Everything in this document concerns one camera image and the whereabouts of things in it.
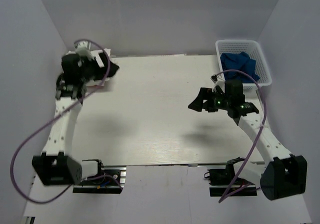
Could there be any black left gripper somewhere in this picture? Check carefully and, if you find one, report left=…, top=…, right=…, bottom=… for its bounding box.
left=78, top=52, right=118, bottom=84

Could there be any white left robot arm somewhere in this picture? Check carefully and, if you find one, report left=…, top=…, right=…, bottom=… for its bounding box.
left=31, top=51, right=119, bottom=186

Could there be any white green raglan t-shirt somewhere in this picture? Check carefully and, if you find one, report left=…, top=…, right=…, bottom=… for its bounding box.
left=86, top=49, right=111, bottom=88

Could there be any blue crumpled t-shirt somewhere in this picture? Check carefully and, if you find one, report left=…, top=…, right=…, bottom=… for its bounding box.
left=220, top=52, right=260, bottom=83

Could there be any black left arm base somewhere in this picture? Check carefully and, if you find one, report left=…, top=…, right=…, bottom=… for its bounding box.
left=72, top=166, right=127, bottom=195

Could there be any folded white t-shirt stack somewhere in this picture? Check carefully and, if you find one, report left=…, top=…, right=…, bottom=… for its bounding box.
left=61, top=47, right=112, bottom=89

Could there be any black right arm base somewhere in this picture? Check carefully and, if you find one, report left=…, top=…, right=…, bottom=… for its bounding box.
left=203, top=157, right=259, bottom=197

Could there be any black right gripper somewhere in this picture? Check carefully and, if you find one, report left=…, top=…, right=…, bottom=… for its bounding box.
left=188, top=87, right=232, bottom=112

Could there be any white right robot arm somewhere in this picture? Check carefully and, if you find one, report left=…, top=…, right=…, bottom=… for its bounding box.
left=188, top=80, right=307, bottom=201

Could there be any white plastic basket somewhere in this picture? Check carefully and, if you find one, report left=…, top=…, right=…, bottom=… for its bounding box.
left=215, top=39, right=272, bottom=92

